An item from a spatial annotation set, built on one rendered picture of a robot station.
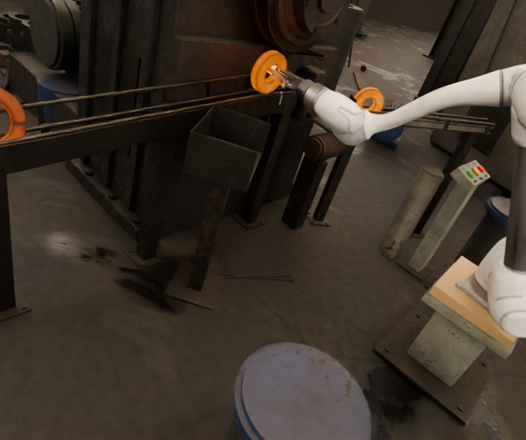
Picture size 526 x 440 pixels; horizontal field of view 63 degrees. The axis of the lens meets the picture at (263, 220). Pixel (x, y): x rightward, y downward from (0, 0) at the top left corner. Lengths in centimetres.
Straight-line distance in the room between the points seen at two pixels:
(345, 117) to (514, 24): 303
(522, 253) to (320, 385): 69
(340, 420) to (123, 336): 84
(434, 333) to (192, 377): 92
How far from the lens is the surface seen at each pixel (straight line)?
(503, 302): 143
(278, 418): 98
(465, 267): 185
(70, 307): 167
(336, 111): 141
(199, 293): 175
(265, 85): 163
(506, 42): 430
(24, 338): 159
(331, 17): 181
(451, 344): 180
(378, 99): 218
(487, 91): 138
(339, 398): 107
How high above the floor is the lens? 123
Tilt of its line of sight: 33 degrees down
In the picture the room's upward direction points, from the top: 18 degrees clockwise
